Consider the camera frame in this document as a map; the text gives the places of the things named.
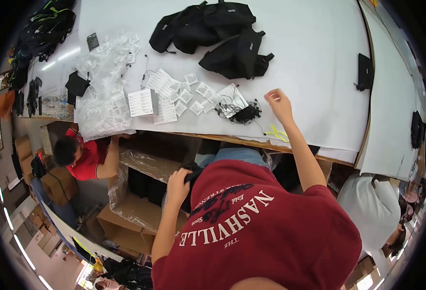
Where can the pile of black backpacks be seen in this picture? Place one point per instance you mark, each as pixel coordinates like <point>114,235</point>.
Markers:
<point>41,40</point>

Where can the person's right hand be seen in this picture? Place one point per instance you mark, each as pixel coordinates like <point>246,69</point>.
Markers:
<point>280,107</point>

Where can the large black waist bag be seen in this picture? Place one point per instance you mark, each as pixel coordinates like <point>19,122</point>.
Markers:
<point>236,56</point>

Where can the scattered white paper tags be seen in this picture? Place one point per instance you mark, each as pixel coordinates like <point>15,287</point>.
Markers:
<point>178,94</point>

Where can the cardboard box with plastic liner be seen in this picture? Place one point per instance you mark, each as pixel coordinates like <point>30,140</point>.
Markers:
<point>140,206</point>

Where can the person's left hand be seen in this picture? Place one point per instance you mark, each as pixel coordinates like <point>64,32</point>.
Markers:
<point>177,186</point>

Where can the stack of cardboard boxes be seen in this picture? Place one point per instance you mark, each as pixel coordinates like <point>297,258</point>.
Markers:
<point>35,163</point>

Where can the person's left fingers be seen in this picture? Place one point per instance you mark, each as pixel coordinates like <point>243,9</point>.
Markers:
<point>184,174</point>

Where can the stack of white cards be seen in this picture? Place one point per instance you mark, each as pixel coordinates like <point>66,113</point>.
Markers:
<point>142,102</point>

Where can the heap of clear plastic bags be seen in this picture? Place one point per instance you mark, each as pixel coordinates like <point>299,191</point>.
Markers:
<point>102,90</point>

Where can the black folded pouch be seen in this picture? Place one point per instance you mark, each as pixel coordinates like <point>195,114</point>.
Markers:
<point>76,86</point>

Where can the person's legs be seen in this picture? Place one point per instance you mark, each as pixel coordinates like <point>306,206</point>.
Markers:
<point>240,155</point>

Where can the person's body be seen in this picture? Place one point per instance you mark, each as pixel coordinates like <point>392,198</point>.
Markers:
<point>271,235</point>

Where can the small black bag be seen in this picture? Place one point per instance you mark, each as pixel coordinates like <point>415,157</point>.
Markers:
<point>195,177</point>

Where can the person's right fingers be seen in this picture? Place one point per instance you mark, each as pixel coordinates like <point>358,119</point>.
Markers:
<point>274,95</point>

